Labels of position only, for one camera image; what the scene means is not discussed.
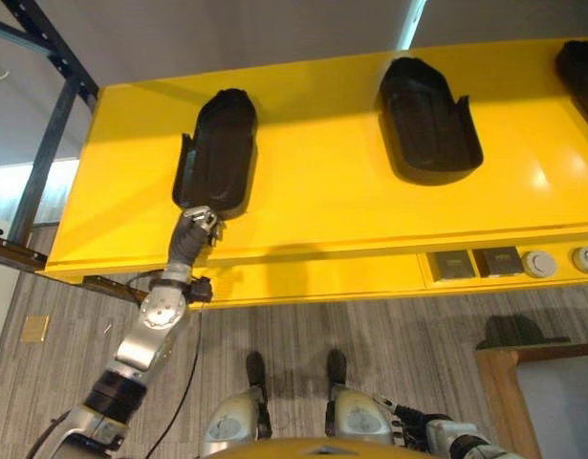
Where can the black sole-shaped part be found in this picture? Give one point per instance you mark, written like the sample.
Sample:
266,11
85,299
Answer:
217,153
425,129
582,81

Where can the yellow shelf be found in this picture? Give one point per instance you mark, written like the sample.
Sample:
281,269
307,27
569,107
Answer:
322,210

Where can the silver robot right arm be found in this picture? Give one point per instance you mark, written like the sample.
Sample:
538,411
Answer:
465,440

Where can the white round knob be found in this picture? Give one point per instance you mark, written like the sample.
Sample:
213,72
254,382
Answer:
586,259
538,263

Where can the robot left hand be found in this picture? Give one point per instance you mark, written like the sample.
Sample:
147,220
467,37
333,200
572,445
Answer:
186,239

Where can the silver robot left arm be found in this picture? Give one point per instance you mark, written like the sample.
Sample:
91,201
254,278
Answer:
157,315

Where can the black metal rack frame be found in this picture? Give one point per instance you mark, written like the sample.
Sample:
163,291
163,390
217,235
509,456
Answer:
50,129

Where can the brass floor plate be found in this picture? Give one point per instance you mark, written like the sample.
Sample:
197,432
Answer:
36,328

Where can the brown-edged box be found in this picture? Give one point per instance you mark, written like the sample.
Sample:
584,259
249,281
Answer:
537,401

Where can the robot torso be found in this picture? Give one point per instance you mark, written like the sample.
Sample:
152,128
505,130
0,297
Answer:
322,450

